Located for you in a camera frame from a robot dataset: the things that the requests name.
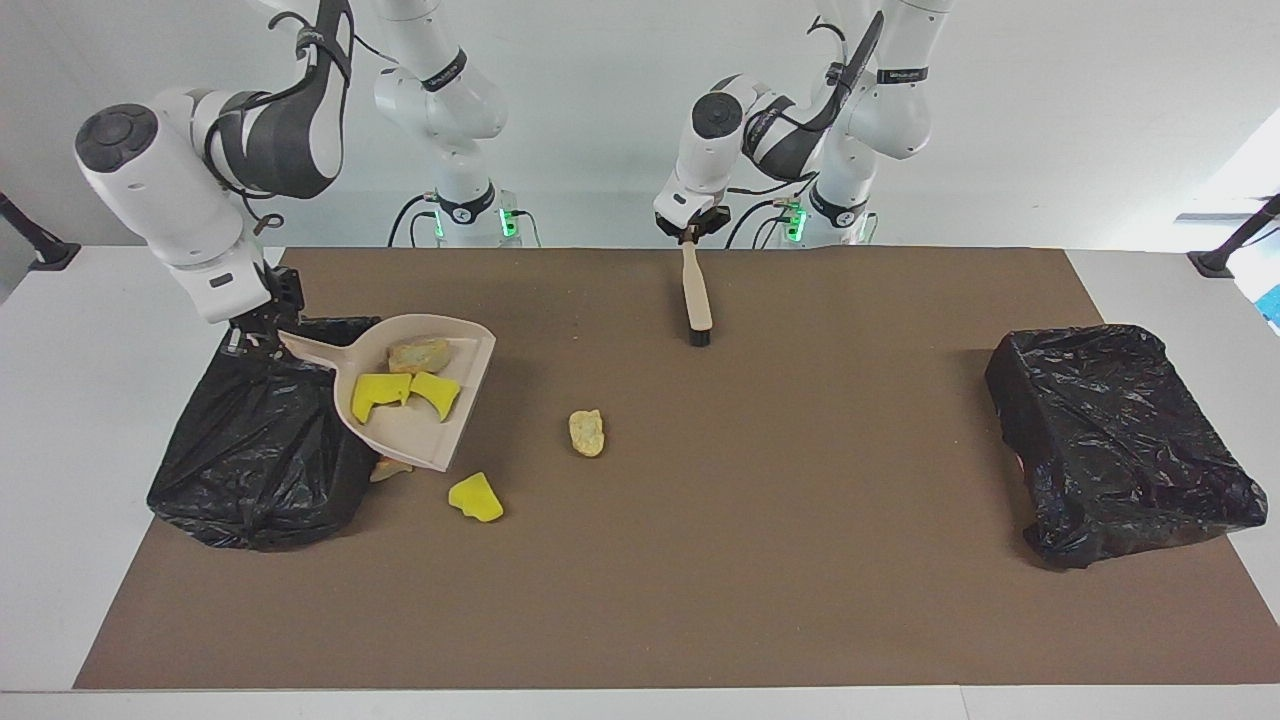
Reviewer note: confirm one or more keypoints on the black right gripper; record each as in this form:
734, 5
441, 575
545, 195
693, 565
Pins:
284, 295

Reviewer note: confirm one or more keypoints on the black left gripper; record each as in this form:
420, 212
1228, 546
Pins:
702, 225

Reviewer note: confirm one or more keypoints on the beige hand brush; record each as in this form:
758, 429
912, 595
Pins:
697, 300

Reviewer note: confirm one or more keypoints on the notched yellow sponge piece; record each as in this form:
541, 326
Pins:
378, 398

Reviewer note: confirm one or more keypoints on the beige crusty bread chunk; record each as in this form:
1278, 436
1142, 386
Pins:
420, 355

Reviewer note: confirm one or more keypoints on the curved yellow sponge piece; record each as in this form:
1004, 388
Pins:
437, 395

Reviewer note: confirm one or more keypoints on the beige plastic dustpan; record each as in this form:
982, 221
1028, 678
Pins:
420, 445

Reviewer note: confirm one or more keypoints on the pale yellowish bread lump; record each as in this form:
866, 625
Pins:
587, 433

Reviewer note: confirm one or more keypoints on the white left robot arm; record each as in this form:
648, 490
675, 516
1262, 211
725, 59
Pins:
720, 150

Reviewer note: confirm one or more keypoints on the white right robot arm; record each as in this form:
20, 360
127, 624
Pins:
160, 190

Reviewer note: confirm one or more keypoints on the bin lined with black bag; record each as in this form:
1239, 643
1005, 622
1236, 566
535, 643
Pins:
1110, 440
250, 460

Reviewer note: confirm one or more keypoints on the white cardboard box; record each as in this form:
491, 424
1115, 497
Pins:
155, 215
210, 212

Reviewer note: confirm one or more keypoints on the layered croissant piece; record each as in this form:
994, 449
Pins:
385, 470

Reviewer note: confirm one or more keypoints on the chunky yellow sponge piece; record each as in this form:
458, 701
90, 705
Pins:
476, 500

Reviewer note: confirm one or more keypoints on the brown table mat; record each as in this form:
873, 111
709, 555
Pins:
700, 600

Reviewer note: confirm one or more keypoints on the blue panel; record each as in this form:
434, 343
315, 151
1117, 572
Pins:
1273, 308

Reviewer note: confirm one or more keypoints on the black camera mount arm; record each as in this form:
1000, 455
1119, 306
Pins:
1230, 245
40, 245

